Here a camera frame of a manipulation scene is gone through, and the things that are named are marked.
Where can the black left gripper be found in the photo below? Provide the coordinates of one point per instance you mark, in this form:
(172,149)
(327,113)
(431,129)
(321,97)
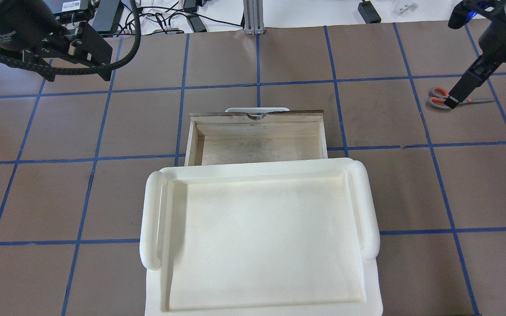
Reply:
(13,18)

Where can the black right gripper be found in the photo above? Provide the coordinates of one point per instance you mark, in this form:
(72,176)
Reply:
(504,42)

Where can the grey orange handled scissors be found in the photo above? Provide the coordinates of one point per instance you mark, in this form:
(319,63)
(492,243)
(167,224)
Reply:
(438,96)

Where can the wooden drawer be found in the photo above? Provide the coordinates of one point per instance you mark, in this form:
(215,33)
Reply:
(248,135)

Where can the white drawer handle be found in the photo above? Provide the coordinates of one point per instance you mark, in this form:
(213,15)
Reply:
(252,110)

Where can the black electronics box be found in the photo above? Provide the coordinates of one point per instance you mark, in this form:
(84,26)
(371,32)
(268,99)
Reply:
(71,11)

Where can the black power adapter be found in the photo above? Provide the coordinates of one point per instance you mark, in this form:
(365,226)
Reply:
(368,12)

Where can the white plastic tray cabinet top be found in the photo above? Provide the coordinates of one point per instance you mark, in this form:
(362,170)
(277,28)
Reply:
(293,238)

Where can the aluminium frame post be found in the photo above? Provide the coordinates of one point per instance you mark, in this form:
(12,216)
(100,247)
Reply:
(253,17)

